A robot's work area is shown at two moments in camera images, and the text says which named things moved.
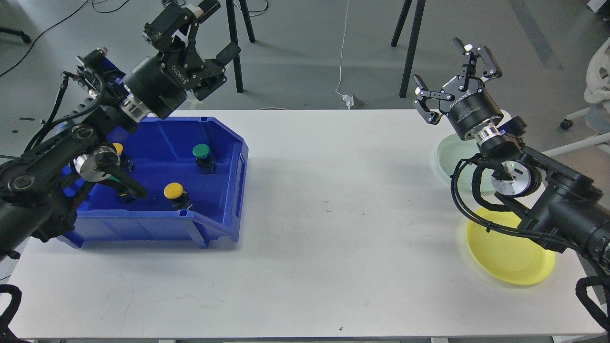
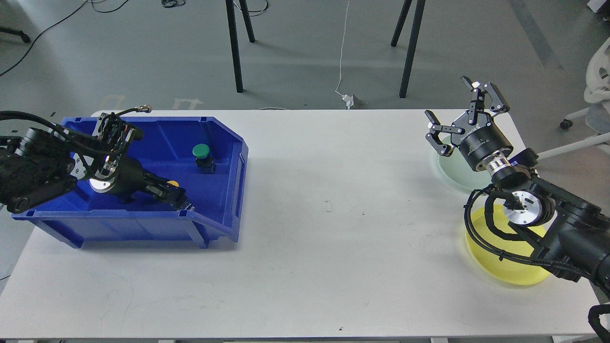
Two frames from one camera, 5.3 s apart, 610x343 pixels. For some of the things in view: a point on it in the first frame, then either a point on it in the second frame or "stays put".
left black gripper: x=159 y=84 to x=124 y=177
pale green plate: x=453 y=150 stays put
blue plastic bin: x=191 y=167 stays put
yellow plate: x=507 y=258 stays put
